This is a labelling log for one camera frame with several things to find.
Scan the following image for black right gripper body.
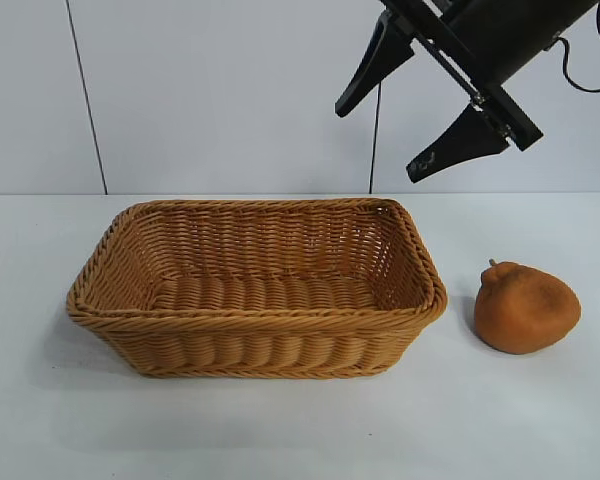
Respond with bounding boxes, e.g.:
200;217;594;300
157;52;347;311
379;0;600;153

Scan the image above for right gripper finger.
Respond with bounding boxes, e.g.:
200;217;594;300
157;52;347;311
405;105;512;184
334;10;416;119

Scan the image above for orange fruit with stem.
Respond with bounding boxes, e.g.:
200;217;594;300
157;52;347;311
473;258;583;355

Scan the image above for tan woven wicker basket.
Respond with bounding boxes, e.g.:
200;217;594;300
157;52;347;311
65;198;450;379

